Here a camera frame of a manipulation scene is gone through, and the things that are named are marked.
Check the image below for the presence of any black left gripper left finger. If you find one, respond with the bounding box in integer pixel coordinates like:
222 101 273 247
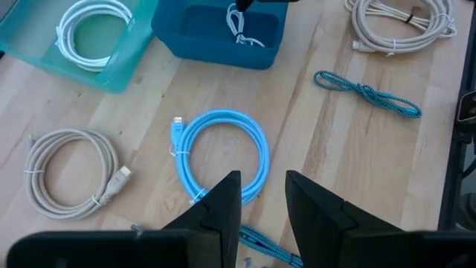
6 170 242 268

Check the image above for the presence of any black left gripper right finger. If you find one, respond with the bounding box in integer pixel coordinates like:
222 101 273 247
285 170 476 268

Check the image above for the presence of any thin white cable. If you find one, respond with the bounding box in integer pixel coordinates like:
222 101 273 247
225 3 266 48

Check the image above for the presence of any teal black braided cable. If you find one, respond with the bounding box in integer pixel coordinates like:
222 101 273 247
313 70 423 120
239 224 304 268

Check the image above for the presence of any beige cable coil black tie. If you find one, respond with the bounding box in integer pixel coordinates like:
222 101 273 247
344 0 457 57

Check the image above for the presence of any light blue USB cable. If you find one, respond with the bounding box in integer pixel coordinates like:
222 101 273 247
170 109 271 205

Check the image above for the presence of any beige cable coil wide plug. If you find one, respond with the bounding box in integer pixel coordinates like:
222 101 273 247
24 128 132 221

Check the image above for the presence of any white braided cable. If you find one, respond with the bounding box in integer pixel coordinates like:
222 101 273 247
54 0 134 73

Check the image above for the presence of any dark blue plastic bin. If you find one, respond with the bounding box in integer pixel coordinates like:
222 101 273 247
151 0 289 71

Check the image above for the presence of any translucent teal plastic bin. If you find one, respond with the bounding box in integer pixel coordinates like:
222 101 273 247
0 0 159 94

